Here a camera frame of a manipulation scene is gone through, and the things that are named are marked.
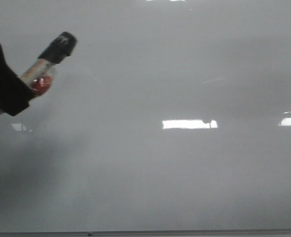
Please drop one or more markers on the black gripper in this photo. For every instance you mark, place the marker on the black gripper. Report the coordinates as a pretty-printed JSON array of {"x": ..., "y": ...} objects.
[{"x": 15, "y": 95}]

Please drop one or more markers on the black whiteboard marker pen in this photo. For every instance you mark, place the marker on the black whiteboard marker pen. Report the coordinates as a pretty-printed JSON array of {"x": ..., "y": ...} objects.
[{"x": 40, "y": 75}]

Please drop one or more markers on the white whiteboard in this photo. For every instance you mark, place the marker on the white whiteboard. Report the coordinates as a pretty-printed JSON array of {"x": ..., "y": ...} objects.
[{"x": 169, "y": 115}]

